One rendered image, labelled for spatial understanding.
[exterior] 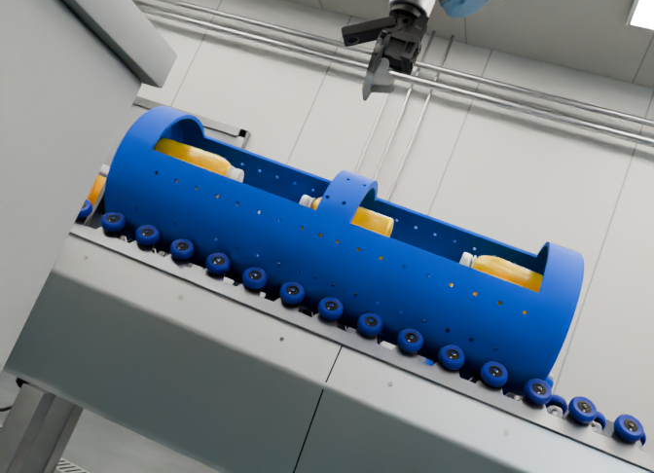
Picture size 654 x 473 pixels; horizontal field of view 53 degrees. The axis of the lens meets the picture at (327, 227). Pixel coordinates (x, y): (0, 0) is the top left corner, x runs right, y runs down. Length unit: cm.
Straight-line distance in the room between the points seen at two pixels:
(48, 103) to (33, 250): 13
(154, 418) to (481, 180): 377
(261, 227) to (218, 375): 27
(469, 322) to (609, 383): 343
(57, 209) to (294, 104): 463
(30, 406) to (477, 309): 82
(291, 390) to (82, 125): 67
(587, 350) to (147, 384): 361
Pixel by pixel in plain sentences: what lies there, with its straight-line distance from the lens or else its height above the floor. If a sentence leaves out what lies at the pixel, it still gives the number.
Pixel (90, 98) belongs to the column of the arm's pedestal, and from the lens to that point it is 61.
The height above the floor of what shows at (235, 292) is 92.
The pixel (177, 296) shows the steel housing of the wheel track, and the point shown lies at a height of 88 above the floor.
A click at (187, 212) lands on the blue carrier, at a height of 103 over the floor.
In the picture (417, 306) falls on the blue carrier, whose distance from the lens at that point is 114.
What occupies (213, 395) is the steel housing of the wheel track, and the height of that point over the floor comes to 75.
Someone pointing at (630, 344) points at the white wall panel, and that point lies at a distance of 458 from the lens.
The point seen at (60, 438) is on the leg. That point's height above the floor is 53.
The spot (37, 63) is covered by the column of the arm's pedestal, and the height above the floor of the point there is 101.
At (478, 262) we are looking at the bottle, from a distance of 126.
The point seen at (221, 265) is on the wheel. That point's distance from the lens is 121.
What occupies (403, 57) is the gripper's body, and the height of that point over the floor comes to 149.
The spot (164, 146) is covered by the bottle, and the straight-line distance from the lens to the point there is 139.
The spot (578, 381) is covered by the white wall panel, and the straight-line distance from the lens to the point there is 451.
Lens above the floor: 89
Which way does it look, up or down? 10 degrees up
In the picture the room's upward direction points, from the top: 23 degrees clockwise
